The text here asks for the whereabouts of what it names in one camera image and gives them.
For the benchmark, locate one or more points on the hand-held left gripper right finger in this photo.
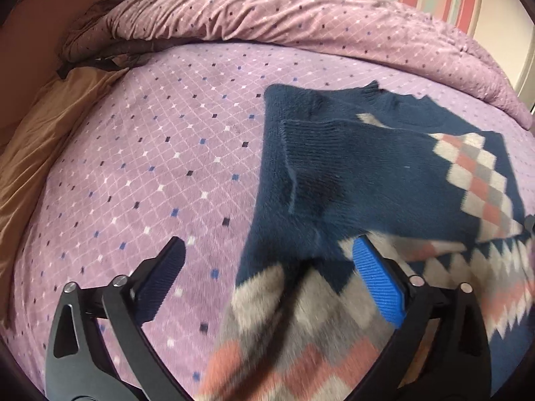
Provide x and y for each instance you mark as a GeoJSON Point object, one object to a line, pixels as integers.
{"type": "Point", "coordinates": [376, 280]}

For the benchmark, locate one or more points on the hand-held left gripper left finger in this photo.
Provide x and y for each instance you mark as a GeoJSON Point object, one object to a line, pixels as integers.
{"type": "Point", "coordinates": [163, 275]}

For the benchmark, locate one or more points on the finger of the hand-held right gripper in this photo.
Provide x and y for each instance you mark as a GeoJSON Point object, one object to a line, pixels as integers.
{"type": "Point", "coordinates": [531, 223]}

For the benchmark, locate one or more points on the navy argyle knit sweater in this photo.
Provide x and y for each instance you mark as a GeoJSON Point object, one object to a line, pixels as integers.
{"type": "Point", "coordinates": [334, 167]}

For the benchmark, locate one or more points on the purple diamond-patterned bed sheet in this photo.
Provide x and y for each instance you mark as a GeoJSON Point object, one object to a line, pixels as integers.
{"type": "Point", "coordinates": [146, 154]}

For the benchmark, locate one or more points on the tan pillow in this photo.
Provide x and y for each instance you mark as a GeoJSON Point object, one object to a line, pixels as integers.
{"type": "Point", "coordinates": [37, 133]}

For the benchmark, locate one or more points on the white wardrobe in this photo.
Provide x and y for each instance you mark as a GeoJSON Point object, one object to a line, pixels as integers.
{"type": "Point", "coordinates": [501, 8]}

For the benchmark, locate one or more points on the dark brown cloth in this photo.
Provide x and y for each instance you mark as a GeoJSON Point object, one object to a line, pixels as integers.
{"type": "Point", "coordinates": [83, 62]}

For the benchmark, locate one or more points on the pink padded headboard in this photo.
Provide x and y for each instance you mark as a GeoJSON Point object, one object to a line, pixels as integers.
{"type": "Point", "coordinates": [25, 41]}

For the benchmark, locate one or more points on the purple diamond-patterned folded quilt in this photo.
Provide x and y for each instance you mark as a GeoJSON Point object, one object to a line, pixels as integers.
{"type": "Point", "coordinates": [292, 16]}

